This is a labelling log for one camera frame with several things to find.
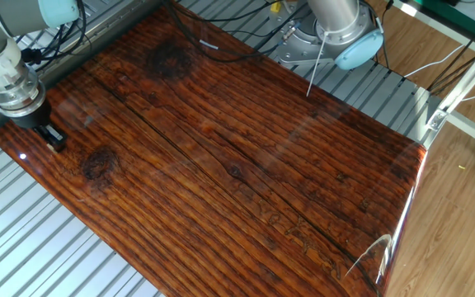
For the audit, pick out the white table bar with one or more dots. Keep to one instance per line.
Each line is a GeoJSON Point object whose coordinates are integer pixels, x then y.
{"type": "Point", "coordinates": [404, 8]}

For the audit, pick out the aluminium frame post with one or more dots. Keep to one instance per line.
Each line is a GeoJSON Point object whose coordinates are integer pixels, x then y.
{"type": "Point", "coordinates": [468, 74]}

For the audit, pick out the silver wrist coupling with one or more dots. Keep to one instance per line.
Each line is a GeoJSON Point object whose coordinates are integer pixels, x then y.
{"type": "Point", "coordinates": [15, 95]}

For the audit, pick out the silver robot mounting plate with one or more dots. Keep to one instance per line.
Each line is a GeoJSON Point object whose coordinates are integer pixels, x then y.
{"type": "Point", "coordinates": [299, 51]}

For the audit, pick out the yellow plastic clip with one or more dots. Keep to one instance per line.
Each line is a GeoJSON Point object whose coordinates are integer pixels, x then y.
{"type": "Point", "coordinates": [276, 6]}

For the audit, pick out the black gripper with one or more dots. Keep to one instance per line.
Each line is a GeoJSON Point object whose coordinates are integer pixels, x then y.
{"type": "Point", "coordinates": [33, 115]}

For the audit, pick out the green board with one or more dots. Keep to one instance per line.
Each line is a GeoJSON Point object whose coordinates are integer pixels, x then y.
{"type": "Point", "coordinates": [435, 6]}

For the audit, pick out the glossy wood-print table mat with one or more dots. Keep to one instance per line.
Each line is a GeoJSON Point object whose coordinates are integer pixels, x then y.
{"type": "Point", "coordinates": [241, 165]}

